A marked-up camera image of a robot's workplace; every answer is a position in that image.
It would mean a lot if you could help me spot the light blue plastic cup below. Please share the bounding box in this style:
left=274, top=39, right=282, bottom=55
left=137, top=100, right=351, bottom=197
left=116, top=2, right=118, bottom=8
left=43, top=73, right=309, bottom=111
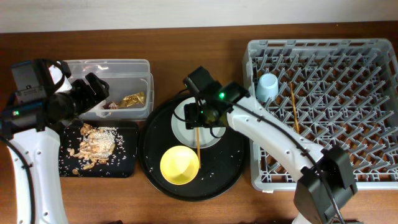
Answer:
left=255, top=73, right=279, bottom=103

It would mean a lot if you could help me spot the gold candy wrapper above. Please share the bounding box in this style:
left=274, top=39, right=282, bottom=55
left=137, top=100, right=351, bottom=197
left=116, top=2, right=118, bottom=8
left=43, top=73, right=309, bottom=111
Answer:
left=103, top=91, right=146, bottom=110

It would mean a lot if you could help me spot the grey round plate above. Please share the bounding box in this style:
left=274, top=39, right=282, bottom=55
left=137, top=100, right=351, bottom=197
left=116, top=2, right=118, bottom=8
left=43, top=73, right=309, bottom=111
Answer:
left=171, top=97, right=226, bottom=148

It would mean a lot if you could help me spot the yellow bowl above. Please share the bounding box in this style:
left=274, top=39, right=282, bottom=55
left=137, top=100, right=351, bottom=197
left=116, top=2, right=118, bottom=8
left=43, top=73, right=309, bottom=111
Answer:
left=160, top=146, right=200, bottom=185

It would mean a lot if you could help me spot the food scraps pile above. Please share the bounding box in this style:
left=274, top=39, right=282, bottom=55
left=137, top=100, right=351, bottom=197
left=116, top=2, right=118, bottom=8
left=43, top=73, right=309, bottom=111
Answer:
left=58, top=123, right=127, bottom=177

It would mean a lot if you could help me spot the clear plastic waste bin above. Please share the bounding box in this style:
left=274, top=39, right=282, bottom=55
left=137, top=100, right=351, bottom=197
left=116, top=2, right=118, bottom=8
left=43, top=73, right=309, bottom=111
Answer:
left=67, top=59, right=154, bottom=121

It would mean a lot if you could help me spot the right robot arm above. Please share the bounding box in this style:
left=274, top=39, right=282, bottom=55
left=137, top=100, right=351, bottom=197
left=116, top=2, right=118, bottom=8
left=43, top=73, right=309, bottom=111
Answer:
left=183, top=67, right=358, bottom=223

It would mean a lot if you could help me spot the grey dishwasher rack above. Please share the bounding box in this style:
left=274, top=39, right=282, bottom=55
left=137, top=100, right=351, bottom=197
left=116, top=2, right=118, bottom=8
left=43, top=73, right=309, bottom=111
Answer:
left=243, top=39, right=397, bottom=190

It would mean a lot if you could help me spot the round black serving tray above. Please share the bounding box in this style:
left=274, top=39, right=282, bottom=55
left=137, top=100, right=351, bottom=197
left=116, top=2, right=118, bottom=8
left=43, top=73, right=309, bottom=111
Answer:
left=137, top=96, right=249, bottom=202

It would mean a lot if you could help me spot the black rectangular tray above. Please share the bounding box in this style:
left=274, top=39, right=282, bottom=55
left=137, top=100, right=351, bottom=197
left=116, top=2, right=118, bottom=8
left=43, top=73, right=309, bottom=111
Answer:
left=58, top=120, right=139, bottom=178

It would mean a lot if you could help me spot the wooden chopstick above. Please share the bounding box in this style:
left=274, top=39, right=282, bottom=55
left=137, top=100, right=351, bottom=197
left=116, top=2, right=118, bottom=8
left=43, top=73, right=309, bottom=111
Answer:
left=289, top=82, right=300, bottom=134
left=196, top=128, right=201, bottom=169

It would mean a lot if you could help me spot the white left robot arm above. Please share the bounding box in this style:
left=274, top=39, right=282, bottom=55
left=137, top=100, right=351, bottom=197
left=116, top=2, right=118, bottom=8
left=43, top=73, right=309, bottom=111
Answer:
left=1, top=59, right=109, bottom=223

